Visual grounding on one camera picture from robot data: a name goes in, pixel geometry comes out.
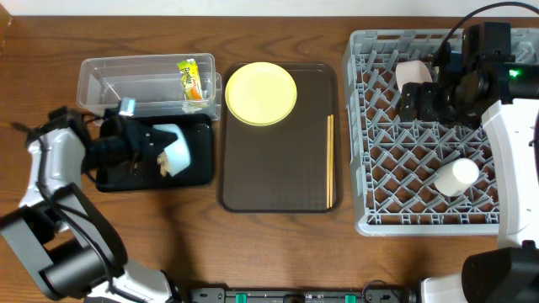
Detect rice and nut scraps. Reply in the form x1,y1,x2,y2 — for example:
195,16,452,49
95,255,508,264
157,151,170,177

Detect green yellow snack wrapper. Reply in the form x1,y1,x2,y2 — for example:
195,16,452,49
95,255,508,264
177,58,203,100

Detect grey dishwasher rack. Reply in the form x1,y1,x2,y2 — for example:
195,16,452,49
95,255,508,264
341,28,539,237

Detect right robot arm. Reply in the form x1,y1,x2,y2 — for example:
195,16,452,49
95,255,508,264
396,22,538,302

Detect pink bowl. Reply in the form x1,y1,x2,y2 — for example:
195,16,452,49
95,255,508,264
395,61,433,92

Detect black rectangular tray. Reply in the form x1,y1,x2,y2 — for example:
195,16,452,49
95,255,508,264
96,114,215,192

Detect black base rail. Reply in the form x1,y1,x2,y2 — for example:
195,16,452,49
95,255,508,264
190,285,422,303

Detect clear plastic bin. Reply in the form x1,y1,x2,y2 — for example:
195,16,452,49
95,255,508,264
77,53,222,121

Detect white cup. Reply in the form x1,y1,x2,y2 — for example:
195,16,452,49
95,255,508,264
434,158,479,196

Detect dark brown serving tray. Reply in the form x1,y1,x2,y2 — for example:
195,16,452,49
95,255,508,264
217,62,343,214

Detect light blue bowl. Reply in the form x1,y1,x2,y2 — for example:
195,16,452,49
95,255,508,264
153,124,191,177

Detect yellow plate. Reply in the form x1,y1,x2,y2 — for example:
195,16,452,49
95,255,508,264
225,62,298,126

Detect white tissue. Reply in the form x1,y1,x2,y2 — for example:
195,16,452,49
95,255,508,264
182,101,207,114

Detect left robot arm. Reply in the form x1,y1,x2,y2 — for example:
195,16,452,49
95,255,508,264
1,98,189,302

